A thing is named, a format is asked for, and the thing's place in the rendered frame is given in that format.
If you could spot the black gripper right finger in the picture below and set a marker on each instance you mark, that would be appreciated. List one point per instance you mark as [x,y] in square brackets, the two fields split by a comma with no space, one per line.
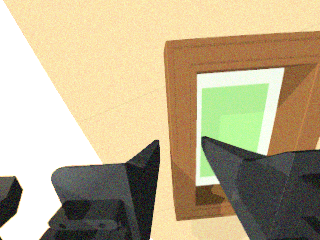
[259,187]

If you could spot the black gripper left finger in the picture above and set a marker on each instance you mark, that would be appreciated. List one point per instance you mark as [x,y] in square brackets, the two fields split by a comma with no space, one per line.
[134,182]

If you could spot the brown wooden picture frame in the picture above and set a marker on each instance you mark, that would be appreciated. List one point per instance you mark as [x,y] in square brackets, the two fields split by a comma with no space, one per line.
[258,92]

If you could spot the tan flat square board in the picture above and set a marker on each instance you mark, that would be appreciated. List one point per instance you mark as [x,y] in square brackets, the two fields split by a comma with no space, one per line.
[105,58]

